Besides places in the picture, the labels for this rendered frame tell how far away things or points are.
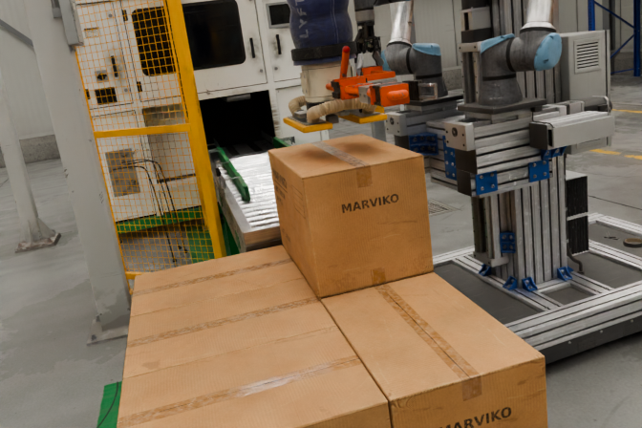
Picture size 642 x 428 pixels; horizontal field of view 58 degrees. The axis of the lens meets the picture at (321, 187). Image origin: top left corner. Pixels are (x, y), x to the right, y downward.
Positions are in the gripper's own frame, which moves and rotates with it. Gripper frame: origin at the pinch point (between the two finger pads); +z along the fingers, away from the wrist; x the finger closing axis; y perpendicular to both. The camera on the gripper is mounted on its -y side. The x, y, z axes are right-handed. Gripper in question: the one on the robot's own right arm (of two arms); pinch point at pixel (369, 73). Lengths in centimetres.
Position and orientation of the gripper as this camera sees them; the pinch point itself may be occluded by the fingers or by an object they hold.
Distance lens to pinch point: 243.2
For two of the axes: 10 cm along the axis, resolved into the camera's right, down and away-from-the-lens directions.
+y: 2.6, 2.0, -9.5
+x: 9.6, -1.8, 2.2
